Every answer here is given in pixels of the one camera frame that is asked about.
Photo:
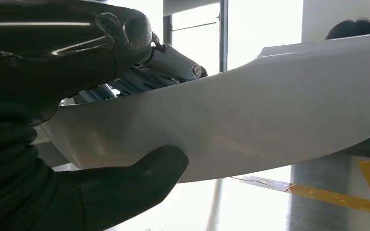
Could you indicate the person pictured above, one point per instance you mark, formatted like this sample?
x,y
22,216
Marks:
x,y
351,30

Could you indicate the dark window frame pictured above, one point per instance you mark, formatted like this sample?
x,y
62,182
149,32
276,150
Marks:
x,y
223,32

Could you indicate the stainless steel workbench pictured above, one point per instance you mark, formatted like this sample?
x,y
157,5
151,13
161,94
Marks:
x,y
325,175

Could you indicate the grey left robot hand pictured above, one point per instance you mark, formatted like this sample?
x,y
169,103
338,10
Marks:
x,y
44,63

